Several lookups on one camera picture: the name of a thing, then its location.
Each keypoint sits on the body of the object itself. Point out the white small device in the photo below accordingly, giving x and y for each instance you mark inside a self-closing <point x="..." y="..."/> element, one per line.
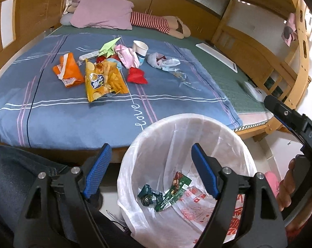
<point x="254" y="91"/>

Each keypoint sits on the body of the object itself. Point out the wooden bed frame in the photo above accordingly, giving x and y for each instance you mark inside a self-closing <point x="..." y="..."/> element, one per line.
<point x="249" y="49"/>

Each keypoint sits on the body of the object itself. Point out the white plush toy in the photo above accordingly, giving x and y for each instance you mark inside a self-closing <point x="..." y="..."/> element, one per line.
<point x="70" y="7"/>

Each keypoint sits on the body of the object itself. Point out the white blue paper cup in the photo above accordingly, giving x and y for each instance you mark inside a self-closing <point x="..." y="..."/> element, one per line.
<point x="140" y="47"/>

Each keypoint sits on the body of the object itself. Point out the grey blue cushion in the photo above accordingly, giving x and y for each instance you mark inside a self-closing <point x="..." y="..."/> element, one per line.
<point x="66" y="20"/>

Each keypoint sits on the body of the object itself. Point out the green bed mat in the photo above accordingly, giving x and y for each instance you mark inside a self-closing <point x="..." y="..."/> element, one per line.
<point x="223" y="80"/>

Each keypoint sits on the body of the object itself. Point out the yellow chip bag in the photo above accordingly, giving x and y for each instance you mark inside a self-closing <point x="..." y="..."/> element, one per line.
<point x="101" y="82"/>

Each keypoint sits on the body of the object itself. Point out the green paper crane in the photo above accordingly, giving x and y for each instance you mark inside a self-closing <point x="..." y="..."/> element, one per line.
<point x="108" y="47"/>

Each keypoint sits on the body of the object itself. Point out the wooden headboard cabinet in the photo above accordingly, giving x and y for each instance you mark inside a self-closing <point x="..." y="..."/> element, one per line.
<point x="32" y="10"/>

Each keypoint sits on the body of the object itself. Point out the white lined trash bin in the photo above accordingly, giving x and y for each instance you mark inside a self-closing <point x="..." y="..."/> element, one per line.
<point x="171" y="139"/>

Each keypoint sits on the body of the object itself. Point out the green snack wrapper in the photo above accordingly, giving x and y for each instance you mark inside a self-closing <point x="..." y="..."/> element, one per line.
<point x="172" y="196"/>

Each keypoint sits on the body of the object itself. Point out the teal crumpled wrapper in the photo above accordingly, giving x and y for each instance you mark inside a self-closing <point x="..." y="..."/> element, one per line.
<point x="145" y="193"/>

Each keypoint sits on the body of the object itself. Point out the person's right hand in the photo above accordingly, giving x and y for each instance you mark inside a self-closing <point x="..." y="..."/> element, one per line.
<point x="285" y="186"/>

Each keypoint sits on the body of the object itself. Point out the blue striped blanket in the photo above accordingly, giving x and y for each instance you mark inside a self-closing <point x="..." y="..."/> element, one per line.
<point x="55" y="113"/>

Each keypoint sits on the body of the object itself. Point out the pink crumpled wrapper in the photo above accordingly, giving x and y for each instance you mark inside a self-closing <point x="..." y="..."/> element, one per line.
<point x="127" y="55"/>

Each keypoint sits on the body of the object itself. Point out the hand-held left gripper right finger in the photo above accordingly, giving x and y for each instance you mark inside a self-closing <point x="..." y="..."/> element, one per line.
<point x="203" y="170"/>

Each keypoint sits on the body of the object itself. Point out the orange snack bag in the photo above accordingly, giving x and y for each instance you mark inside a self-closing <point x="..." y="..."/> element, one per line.
<point x="68" y="69"/>

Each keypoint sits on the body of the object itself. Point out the pink slipper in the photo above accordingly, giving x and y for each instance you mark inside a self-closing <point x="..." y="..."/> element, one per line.
<point x="272" y="183"/>

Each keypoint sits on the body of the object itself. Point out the pink pillow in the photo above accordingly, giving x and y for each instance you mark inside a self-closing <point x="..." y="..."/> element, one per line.
<point x="101" y="11"/>

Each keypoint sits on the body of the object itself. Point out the pink hanging cloth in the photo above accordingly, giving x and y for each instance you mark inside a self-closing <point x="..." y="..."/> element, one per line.
<point x="289" y="31"/>

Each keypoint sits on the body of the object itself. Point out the red striped plush doll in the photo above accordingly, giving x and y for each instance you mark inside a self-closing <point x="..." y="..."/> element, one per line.
<point x="150" y="20"/>

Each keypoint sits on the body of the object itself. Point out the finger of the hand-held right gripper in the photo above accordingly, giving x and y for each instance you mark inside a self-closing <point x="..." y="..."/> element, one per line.
<point x="283" y="109"/>
<point x="290" y="128"/>

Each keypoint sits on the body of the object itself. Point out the red crumpled wrapper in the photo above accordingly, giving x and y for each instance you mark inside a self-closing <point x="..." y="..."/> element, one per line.
<point x="136" y="76"/>

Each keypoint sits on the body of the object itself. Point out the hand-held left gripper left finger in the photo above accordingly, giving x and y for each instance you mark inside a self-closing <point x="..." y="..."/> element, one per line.
<point x="99" y="170"/>

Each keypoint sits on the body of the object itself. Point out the white long board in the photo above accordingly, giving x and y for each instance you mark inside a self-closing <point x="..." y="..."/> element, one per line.
<point x="218" y="56"/>

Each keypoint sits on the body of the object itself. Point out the person's leg in jeans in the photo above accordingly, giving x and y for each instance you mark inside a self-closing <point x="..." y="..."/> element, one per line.
<point x="14" y="170"/>

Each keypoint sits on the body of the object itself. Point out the light blue wrapper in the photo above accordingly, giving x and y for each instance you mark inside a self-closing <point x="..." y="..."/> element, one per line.
<point x="117" y="63"/>

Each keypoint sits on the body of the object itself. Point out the clear plastic wrapper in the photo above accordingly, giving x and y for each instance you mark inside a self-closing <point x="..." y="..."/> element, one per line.
<point x="180" y="76"/>

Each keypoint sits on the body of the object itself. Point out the white plastic packet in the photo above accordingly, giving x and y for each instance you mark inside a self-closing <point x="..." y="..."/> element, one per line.
<point x="88" y="55"/>

